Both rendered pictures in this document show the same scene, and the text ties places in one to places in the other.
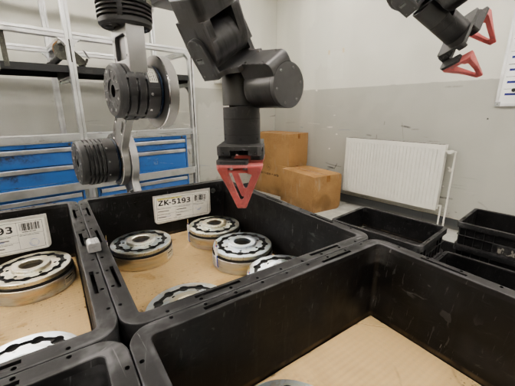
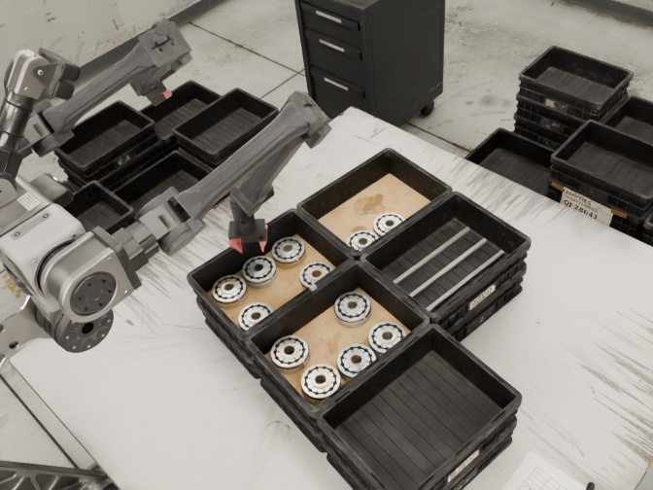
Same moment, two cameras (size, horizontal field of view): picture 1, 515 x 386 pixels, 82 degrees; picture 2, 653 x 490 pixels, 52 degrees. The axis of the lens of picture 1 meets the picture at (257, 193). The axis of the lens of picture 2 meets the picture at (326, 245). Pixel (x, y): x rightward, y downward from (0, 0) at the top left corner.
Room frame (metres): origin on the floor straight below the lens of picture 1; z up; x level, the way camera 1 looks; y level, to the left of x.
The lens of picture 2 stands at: (0.23, 1.36, 2.35)
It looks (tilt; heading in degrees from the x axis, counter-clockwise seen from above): 47 degrees down; 272
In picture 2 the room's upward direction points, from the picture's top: 9 degrees counter-clockwise
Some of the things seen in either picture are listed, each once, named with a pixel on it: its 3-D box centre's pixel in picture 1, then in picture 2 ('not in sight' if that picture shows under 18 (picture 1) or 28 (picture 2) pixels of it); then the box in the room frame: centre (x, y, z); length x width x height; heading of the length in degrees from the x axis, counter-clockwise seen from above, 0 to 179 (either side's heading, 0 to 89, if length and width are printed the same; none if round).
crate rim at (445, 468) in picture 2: not in sight; (418, 408); (0.09, 0.58, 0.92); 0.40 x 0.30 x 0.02; 34
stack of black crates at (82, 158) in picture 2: (508, 271); (118, 169); (1.22, -1.15, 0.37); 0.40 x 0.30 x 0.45; 42
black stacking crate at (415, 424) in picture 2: not in sight; (418, 419); (0.09, 0.58, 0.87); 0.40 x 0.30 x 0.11; 34
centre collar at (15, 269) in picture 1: (31, 265); (289, 350); (0.40, 0.33, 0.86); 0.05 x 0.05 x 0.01
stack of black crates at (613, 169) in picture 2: not in sight; (605, 198); (-0.87, -0.54, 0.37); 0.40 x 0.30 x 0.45; 132
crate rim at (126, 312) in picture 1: (201, 222); (270, 269); (0.43, 0.09, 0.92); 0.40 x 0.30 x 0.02; 34
